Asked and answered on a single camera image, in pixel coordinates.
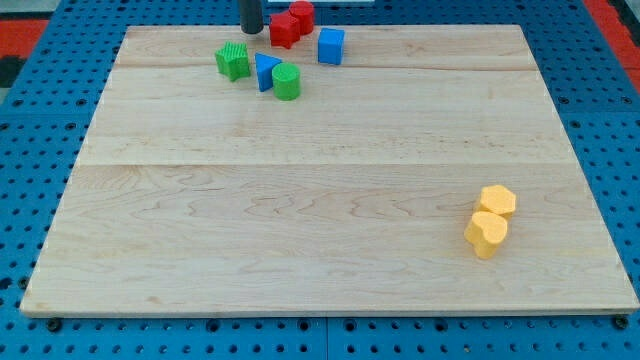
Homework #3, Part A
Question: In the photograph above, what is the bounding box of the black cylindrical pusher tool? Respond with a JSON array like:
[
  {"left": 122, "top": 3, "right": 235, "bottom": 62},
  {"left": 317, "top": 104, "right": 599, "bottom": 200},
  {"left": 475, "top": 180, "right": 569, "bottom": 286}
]
[{"left": 238, "top": 0, "right": 264, "bottom": 34}]

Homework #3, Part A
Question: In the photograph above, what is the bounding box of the red star block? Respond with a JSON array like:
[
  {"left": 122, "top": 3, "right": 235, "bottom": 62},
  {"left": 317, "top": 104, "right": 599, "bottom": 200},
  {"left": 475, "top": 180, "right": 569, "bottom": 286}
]
[{"left": 269, "top": 12, "right": 301, "bottom": 49}]

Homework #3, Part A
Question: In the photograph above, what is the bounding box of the red cylinder block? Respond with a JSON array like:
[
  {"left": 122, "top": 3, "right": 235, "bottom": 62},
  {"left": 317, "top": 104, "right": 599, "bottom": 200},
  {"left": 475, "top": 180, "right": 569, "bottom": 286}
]
[{"left": 289, "top": 1, "right": 315, "bottom": 35}]

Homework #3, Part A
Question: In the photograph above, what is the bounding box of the green star block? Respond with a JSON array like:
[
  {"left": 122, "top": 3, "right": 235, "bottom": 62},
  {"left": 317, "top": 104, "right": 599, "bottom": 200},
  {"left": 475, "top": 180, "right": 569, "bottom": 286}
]
[{"left": 215, "top": 42, "right": 251, "bottom": 82}]

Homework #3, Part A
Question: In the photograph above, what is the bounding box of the blue triangle block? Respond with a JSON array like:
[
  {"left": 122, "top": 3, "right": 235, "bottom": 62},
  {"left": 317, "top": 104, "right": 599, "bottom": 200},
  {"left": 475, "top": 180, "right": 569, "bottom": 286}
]
[{"left": 254, "top": 53, "right": 282, "bottom": 92}]

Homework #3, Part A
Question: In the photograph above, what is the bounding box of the green cylinder block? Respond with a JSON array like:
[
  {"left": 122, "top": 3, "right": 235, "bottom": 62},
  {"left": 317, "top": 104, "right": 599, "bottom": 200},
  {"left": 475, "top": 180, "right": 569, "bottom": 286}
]
[{"left": 272, "top": 62, "right": 301, "bottom": 101}]

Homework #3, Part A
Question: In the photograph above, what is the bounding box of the blue cube block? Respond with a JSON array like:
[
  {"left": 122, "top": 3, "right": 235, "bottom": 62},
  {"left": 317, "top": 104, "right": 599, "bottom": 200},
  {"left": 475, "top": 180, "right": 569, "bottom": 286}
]
[{"left": 317, "top": 28, "right": 345, "bottom": 65}]

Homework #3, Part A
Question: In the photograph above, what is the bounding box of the wooden board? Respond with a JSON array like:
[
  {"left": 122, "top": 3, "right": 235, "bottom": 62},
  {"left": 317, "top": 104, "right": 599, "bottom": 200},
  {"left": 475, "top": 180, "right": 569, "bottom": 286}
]
[{"left": 21, "top": 25, "right": 639, "bottom": 318}]

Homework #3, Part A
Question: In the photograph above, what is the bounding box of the yellow hexagon block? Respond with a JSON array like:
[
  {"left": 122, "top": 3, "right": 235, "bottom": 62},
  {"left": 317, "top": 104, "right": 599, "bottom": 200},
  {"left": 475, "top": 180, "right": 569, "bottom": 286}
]
[{"left": 473, "top": 184, "right": 517, "bottom": 220}]

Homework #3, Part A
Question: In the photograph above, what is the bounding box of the yellow heart block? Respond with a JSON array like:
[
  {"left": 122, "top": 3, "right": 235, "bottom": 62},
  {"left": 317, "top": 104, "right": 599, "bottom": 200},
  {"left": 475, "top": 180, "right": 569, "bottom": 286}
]
[{"left": 464, "top": 211, "right": 508, "bottom": 259}]

